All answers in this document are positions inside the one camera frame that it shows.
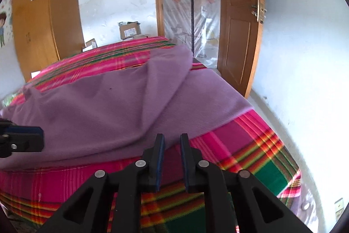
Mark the clear plastic door curtain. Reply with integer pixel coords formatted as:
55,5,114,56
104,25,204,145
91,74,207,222
161,0,221,70

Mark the cartoon couple wall sticker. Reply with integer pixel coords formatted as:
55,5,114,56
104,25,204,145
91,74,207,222
0,1,14,48

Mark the wooden door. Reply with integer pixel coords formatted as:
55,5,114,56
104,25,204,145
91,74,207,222
217,0,267,99

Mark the metal door lock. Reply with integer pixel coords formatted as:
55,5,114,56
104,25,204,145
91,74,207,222
251,0,267,25

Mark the purple fleece sweater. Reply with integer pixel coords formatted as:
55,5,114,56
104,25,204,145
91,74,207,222
0,45,255,171

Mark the wooden wardrobe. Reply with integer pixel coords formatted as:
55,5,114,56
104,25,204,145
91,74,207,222
12,0,86,82

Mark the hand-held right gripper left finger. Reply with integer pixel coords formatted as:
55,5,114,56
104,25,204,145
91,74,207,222
38,133,166,233

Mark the brown cardboard box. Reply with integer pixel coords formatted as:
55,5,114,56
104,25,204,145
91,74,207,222
118,21,142,41

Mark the white cardboard box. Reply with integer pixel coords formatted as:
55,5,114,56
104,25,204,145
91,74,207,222
82,38,98,52

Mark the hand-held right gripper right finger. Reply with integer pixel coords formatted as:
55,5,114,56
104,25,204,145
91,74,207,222
180,133,314,233

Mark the white wall socket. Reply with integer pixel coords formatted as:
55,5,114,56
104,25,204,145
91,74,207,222
334,197,345,220

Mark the pink green plaid bed sheet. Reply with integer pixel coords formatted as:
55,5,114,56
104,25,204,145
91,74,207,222
0,36,302,233

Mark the green tissue packet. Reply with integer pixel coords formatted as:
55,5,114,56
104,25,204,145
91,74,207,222
0,94,17,108

